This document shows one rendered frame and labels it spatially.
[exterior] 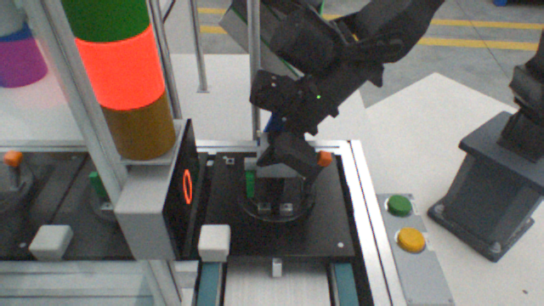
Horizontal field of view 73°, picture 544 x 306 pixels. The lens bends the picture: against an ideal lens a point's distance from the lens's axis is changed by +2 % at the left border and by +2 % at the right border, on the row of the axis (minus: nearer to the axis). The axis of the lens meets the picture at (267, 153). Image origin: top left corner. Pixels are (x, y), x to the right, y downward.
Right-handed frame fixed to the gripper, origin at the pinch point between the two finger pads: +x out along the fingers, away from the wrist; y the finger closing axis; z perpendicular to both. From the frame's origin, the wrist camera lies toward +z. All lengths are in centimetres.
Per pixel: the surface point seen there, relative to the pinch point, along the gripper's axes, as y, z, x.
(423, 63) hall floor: -229, -164, 10
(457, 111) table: -42, -56, -13
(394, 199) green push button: 0.4, -24.8, -3.3
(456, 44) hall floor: -262, -194, -14
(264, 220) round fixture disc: 6.5, -5.9, 9.4
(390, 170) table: -18.2, -36.6, 1.7
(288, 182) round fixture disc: -1.8, -9.0, 6.7
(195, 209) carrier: 2.9, 2.4, 18.1
